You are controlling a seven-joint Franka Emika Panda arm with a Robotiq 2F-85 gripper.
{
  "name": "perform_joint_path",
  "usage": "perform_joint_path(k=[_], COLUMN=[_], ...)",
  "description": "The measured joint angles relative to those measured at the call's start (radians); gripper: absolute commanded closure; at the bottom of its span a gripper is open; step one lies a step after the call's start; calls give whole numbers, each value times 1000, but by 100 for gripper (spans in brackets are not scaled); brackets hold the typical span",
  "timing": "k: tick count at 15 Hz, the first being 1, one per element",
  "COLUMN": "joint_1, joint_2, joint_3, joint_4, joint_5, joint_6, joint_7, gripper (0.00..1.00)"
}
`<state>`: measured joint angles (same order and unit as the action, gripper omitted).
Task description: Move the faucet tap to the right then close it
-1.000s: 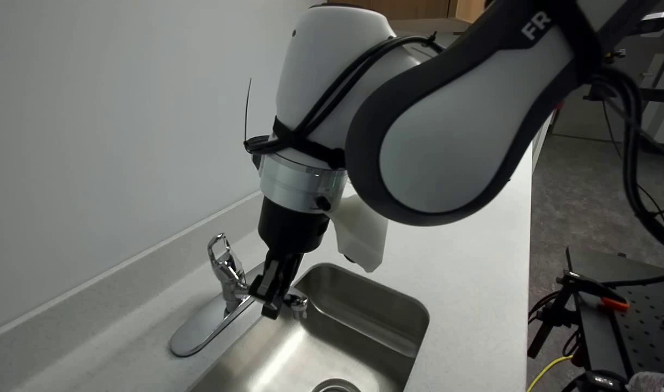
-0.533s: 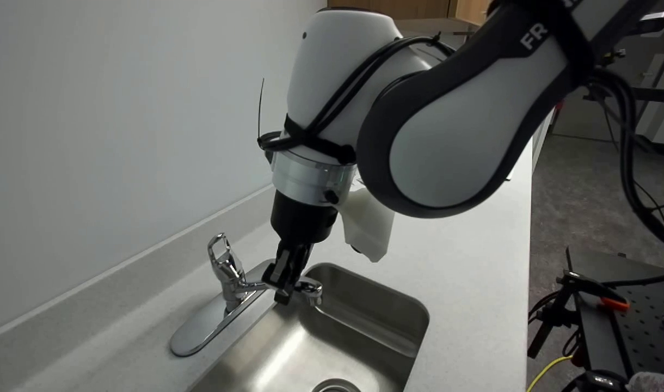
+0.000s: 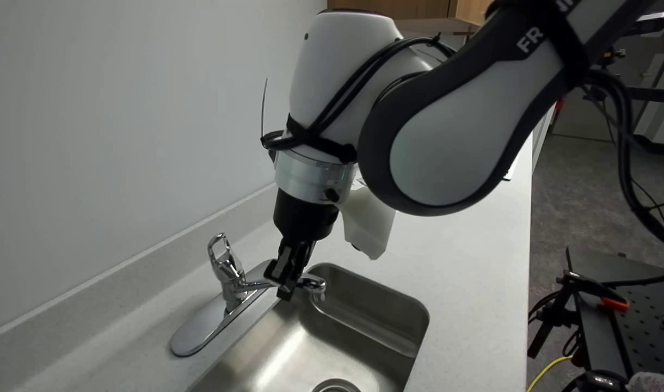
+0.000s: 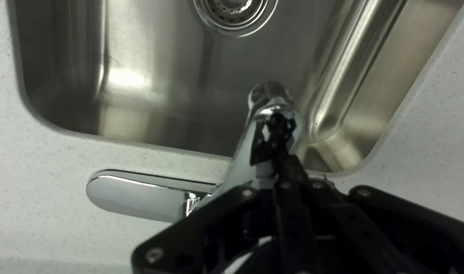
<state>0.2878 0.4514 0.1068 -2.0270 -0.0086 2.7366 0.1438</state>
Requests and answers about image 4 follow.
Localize chrome sink faucet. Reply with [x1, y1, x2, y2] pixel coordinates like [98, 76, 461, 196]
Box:
[85, 81, 308, 225]

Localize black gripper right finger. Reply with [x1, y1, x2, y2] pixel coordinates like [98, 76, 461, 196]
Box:
[286, 114, 464, 274]

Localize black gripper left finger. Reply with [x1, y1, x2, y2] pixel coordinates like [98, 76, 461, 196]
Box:
[130, 113, 291, 274]

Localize stainless steel sink basin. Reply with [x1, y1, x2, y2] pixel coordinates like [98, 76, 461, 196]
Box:
[6, 0, 464, 175]

